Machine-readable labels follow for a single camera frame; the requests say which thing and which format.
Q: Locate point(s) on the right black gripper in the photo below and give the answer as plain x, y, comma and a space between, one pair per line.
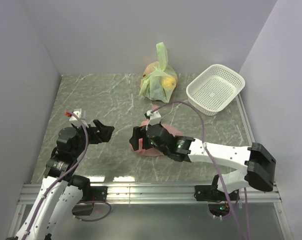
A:
138, 132

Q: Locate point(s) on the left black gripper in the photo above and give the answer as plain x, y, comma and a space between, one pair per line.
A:
104, 134

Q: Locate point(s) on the pink plastic bag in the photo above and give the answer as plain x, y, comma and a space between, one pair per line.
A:
154, 153

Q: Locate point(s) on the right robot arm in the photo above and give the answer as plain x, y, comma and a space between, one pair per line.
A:
253, 165

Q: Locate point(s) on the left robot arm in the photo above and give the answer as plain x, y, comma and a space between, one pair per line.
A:
61, 190

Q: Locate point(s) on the green plastic bag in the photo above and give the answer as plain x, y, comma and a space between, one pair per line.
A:
150, 87

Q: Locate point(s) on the yellow fruit in green bag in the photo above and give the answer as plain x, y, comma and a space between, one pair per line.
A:
168, 83

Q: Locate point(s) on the orange fruit in green bag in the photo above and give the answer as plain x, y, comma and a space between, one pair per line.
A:
150, 68

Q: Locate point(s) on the white perforated plastic basket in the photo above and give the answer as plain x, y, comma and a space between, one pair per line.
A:
212, 90

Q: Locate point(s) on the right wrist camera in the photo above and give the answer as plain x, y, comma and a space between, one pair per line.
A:
153, 117

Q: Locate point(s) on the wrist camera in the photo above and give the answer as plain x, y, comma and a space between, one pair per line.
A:
78, 113
153, 117

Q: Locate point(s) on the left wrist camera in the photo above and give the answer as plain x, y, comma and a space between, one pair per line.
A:
78, 113

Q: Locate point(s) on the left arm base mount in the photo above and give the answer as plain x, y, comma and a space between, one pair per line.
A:
95, 196

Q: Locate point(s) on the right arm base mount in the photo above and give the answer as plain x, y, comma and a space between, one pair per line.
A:
218, 205

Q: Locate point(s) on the aluminium front rail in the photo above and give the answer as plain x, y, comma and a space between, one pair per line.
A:
152, 193

